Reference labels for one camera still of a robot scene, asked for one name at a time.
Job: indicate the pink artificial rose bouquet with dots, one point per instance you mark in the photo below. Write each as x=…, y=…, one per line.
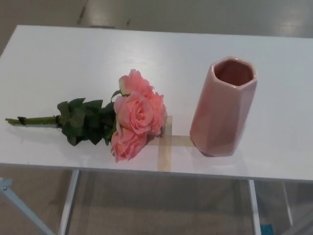
x=137, y=115

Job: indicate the pink faceted ceramic vase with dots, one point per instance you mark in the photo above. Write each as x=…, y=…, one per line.
x=220, y=115

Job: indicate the white table leg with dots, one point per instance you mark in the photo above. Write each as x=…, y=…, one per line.
x=67, y=203
x=254, y=208
x=288, y=198

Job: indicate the blue floor tape piece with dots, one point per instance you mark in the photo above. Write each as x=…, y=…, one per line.
x=264, y=226

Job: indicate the white metal frame bar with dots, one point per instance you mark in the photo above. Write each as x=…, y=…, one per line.
x=22, y=205

